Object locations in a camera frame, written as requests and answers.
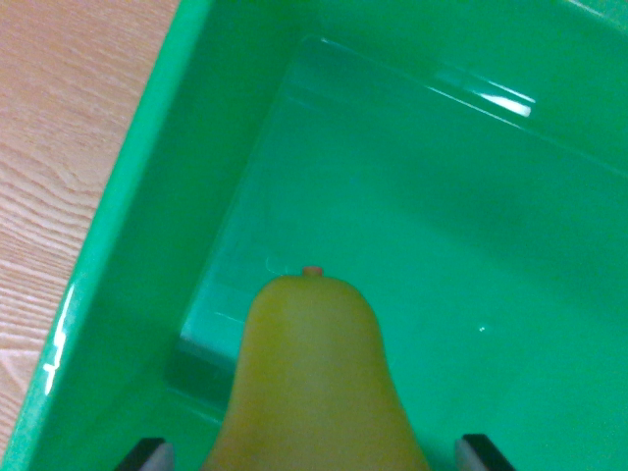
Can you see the yellow-green toy pear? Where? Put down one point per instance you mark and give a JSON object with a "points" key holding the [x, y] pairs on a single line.
{"points": [[314, 382]]}

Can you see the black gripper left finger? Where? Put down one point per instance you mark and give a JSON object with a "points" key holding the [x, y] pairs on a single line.
{"points": [[149, 456]]}

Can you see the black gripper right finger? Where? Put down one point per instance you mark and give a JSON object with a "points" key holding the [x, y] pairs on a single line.
{"points": [[478, 454]]}

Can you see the green plastic bin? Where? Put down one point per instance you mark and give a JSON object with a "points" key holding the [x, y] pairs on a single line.
{"points": [[417, 196]]}

